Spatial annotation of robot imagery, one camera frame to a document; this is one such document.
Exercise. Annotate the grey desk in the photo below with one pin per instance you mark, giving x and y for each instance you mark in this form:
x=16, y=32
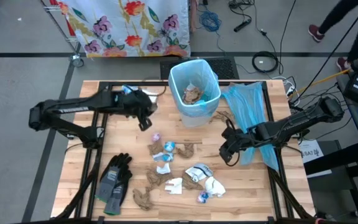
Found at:
x=357, y=115

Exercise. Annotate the white wrapper orange print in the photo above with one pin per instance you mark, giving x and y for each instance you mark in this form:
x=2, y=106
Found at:
x=175, y=186

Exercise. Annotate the black side stand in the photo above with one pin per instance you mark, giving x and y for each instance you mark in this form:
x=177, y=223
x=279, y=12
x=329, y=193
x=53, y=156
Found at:
x=337, y=158

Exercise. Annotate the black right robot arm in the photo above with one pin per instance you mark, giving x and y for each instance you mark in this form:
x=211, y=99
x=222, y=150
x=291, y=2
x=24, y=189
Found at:
x=300, y=121

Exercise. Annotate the floral print curtain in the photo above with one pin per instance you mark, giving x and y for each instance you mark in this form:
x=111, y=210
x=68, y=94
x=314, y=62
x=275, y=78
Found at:
x=123, y=28

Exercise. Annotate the black slanted pole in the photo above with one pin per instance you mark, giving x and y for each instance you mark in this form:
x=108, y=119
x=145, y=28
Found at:
x=322, y=63

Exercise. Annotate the grey black work glove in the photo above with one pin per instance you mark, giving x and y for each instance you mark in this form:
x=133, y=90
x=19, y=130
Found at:
x=117, y=202
x=112, y=177

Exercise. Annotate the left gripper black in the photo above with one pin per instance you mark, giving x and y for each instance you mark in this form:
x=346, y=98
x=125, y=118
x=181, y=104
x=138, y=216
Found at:
x=134, y=104

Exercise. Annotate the blue white wrap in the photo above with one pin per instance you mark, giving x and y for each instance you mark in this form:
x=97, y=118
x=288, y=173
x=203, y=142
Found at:
x=163, y=157

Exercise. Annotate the white label sheet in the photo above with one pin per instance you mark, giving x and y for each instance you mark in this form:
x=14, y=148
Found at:
x=311, y=152

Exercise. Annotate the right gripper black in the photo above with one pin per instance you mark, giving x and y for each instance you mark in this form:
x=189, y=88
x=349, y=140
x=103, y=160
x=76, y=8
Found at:
x=239, y=138

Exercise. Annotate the light blue trash bag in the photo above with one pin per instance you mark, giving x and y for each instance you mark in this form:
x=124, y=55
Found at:
x=244, y=102
x=207, y=81

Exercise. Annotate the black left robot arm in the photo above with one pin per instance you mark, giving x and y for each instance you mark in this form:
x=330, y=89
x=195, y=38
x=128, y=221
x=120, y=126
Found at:
x=73, y=105

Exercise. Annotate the white wrapper red inside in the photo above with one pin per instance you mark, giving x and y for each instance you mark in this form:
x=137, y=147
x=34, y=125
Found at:
x=163, y=169

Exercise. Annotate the white power strip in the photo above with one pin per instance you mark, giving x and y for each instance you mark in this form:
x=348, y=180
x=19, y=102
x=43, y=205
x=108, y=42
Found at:
x=290, y=90

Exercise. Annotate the blue white ball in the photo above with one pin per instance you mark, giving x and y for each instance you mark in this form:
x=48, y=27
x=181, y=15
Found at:
x=169, y=146

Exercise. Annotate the black floor grate mat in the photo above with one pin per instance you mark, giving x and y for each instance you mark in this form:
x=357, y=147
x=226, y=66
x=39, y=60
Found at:
x=225, y=68

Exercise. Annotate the white paper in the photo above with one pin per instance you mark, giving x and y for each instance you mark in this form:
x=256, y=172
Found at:
x=214, y=186
x=191, y=86

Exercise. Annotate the white wrapper black letters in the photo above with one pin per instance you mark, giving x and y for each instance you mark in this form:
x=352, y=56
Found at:
x=199, y=171

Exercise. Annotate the rack caster wheel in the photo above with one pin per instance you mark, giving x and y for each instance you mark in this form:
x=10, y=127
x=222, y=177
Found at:
x=77, y=61

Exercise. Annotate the white plastic trash bin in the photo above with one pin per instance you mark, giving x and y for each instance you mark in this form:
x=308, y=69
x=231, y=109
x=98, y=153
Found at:
x=197, y=119

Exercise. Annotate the brown paper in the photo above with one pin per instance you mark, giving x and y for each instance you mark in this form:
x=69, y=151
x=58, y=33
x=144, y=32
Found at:
x=193, y=96
x=191, y=185
x=221, y=116
x=186, y=152
x=155, y=180
x=143, y=200
x=155, y=148

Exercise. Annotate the black power strip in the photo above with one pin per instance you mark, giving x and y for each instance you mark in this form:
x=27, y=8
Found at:
x=242, y=25

